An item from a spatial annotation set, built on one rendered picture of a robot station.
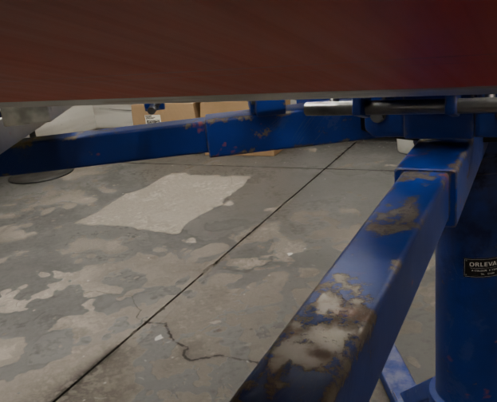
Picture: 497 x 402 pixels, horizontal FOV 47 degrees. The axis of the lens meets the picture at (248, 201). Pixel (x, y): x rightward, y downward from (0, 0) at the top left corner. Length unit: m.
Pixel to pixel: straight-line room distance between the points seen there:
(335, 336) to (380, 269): 0.08
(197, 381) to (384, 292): 1.55
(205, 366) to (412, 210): 1.52
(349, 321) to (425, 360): 1.59
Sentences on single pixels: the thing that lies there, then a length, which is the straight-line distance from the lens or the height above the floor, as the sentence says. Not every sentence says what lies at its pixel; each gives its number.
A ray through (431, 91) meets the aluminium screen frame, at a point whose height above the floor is 1.04.
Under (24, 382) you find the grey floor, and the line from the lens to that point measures 2.11.
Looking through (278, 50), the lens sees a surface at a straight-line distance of 0.18.
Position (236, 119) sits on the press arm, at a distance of 0.88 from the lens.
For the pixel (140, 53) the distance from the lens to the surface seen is 0.19.
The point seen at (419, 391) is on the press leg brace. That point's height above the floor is 0.18.
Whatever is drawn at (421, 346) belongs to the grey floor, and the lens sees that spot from 1.97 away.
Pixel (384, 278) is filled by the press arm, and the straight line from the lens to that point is 0.37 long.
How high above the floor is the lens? 1.08
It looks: 19 degrees down
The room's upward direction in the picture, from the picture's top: 6 degrees counter-clockwise
